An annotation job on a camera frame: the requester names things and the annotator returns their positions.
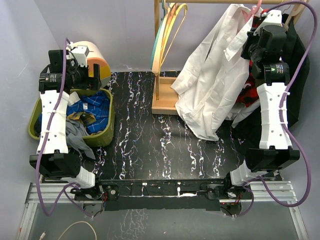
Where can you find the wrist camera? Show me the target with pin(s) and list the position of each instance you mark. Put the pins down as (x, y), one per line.
(273, 17)
(78, 53)

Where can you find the cream wooden hanger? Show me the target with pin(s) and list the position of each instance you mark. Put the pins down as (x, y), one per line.
(294, 15)

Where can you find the black garment on rack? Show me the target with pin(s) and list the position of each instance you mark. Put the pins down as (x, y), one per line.
(249, 129)

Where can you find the olive green laundry basket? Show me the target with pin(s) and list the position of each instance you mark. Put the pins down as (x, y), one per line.
(99, 139)

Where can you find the white shirt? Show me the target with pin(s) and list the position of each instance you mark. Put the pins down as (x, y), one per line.
(214, 75)

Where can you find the pink hanger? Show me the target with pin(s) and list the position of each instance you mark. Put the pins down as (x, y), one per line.
(253, 11)

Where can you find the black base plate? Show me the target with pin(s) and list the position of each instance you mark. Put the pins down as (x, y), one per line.
(171, 194)

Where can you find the red plaid shirt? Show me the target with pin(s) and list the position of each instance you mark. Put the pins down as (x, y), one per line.
(248, 94)

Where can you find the round pastel drawer cabinet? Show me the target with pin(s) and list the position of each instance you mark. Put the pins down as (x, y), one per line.
(95, 57)

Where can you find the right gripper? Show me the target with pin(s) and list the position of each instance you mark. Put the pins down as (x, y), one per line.
(251, 36)

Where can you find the yellow hanger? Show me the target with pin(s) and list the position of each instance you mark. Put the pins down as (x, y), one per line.
(181, 8)

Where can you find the blue garment in basket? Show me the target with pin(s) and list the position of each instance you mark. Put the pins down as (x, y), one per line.
(90, 110)

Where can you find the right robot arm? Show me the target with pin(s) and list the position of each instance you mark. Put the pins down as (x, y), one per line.
(264, 48)

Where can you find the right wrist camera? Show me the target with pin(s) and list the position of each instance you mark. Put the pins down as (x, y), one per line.
(273, 17)

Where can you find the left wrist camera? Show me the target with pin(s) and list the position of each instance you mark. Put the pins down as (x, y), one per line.
(78, 53)

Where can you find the grey garment in basket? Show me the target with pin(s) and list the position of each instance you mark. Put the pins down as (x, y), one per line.
(74, 132)

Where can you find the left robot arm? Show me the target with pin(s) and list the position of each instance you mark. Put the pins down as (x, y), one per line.
(52, 158)

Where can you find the wooden clothes rack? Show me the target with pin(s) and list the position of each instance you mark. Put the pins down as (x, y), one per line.
(164, 97)

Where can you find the aluminium frame rail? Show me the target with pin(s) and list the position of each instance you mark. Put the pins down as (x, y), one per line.
(283, 190)

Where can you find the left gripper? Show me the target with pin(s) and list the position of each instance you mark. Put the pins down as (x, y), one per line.
(89, 83)

